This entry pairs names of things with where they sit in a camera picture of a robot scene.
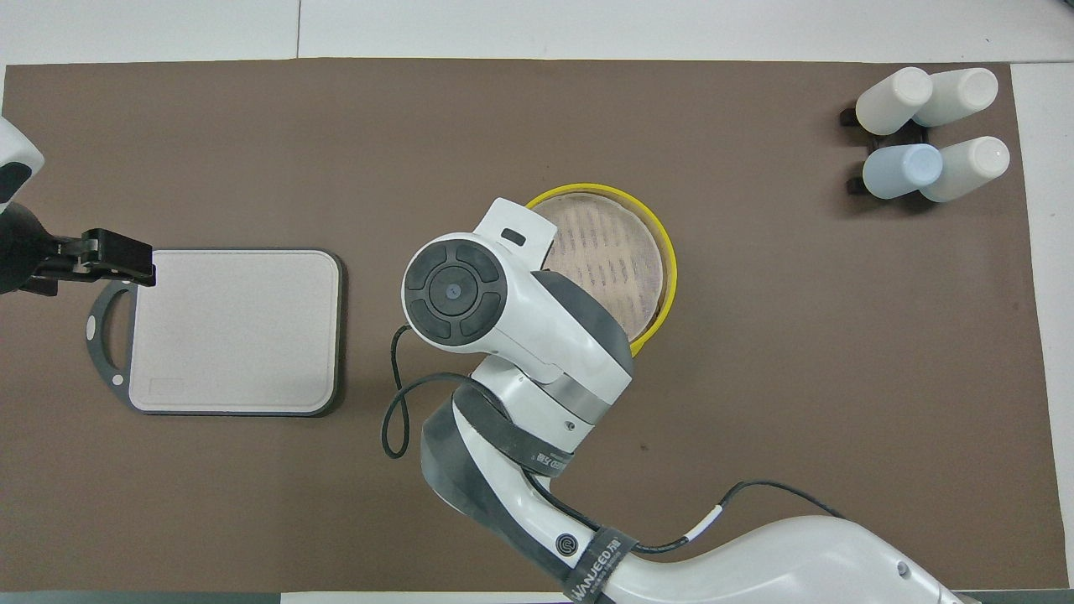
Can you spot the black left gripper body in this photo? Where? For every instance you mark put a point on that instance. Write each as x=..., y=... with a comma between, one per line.
x=25, y=252

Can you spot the yellow steamer lid tier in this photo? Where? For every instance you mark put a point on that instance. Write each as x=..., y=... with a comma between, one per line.
x=612, y=252

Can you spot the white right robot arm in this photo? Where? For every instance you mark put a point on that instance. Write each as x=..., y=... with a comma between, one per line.
x=537, y=335

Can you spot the white cutting board grey rim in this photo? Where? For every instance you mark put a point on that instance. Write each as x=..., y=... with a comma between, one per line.
x=243, y=335

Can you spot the brown table mat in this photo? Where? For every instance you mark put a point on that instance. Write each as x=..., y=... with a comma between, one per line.
x=755, y=335

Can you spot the black cup rack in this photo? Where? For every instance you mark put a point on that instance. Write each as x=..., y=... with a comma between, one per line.
x=849, y=117

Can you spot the light blue plastic cup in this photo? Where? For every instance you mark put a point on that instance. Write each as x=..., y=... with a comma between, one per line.
x=902, y=169

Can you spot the white plastic cup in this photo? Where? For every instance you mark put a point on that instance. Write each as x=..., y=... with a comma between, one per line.
x=894, y=99
x=969, y=166

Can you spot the white cup blue rim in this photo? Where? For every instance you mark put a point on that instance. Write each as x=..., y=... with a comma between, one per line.
x=961, y=94

